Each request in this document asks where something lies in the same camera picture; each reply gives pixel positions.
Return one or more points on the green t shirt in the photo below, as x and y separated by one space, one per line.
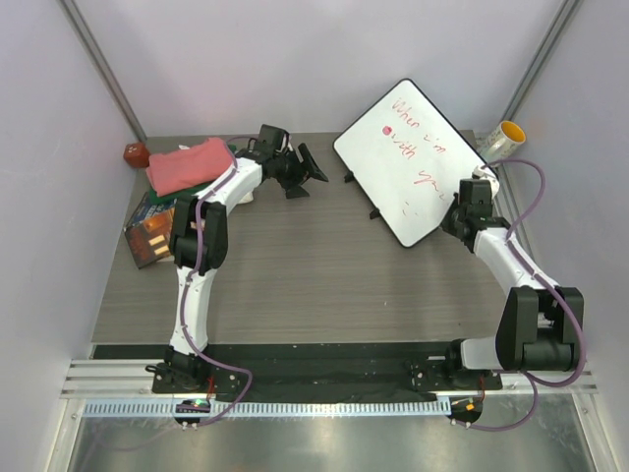
165 199

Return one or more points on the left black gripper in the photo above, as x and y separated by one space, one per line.
303 171

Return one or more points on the blue paperback book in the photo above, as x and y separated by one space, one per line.
146 210

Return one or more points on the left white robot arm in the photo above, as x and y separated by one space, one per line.
199 244

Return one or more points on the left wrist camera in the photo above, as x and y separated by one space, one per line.
272 139

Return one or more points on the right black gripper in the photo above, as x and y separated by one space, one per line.
447 223

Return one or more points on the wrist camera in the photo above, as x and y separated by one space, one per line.
475 197
272 139

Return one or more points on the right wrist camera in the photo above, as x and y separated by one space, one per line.
475 197

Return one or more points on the perforated metal rail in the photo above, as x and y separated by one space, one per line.
179 408

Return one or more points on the white dry-erase board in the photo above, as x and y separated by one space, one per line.
408 159

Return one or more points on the red brown cube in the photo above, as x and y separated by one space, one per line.
137 155

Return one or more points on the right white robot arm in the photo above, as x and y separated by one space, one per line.
541 329

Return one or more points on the white t shirt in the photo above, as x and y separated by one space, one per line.
246 199

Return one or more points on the pink t shirt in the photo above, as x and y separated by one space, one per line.
181 169

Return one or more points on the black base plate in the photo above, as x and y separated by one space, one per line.
333 379

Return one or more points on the dark brown paperback book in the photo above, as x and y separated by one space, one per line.
149 241

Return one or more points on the yellow white paper cup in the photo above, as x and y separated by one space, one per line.
502 142

